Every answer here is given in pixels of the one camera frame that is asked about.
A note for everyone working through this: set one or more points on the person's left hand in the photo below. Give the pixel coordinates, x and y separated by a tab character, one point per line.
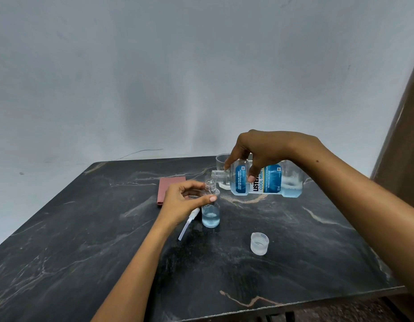
176	206

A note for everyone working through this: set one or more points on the person's right hand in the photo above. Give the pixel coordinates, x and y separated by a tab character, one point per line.
277	147

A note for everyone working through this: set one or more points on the black pump dispenser head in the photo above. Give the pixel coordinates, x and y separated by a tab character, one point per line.
190	219

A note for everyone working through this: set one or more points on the small clear bottle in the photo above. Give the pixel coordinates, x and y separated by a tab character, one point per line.
211	219

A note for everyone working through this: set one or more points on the large bottle with blue label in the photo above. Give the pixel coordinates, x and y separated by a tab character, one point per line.
290	187

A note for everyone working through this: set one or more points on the clear drinking glass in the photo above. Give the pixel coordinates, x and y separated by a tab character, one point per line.
222	160

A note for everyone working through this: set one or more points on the clear plastic bottle cap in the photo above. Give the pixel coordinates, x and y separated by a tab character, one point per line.
259	246

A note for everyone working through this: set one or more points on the person's right forearm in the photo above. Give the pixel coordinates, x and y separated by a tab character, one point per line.
371	204

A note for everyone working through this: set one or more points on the person's left forearm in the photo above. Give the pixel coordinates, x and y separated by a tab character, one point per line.
133	278

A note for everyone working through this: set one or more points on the pink folded cloth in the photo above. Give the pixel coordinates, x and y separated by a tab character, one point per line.
165	186

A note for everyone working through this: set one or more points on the brown wooden door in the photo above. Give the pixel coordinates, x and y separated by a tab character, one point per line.
405	157

